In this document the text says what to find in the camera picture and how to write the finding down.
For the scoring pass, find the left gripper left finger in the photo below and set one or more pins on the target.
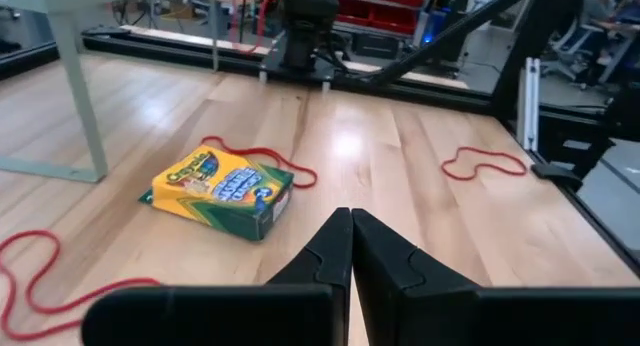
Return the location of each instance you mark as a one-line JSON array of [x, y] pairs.
[[330, 266]]

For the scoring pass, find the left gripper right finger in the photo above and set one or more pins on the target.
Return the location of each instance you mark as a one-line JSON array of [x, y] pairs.
[[400, 296]]

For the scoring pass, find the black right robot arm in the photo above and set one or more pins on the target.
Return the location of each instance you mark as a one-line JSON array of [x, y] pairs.
[[310, 26]]

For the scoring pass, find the white office chair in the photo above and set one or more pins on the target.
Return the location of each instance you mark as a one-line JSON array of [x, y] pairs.
[[565, 46]]

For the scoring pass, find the red rubber band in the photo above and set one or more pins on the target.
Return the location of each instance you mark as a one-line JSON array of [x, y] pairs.
[[125, 286], [524, 170], [260, 150]]

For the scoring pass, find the Crayola box with blue print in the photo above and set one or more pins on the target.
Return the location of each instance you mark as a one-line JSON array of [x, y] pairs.
[[215, 186]]

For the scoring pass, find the black clamp block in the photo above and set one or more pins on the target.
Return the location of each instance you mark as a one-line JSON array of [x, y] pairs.
[[555, 175]]

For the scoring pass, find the grey box with blue light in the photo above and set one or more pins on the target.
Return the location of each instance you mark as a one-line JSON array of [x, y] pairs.
[[431, 28]]

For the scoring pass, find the red storage bins rack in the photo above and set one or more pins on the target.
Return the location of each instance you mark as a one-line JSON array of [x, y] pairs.
[[395, 16]]

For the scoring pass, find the pale green metal riser shelf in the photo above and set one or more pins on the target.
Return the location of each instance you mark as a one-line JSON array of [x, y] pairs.
[[80, 86]]

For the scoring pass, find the person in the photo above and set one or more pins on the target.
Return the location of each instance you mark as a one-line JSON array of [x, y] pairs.
[[597, 8]]

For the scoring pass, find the silver frame bracket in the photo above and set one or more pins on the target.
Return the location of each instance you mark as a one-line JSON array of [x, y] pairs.
[[529, 106]]

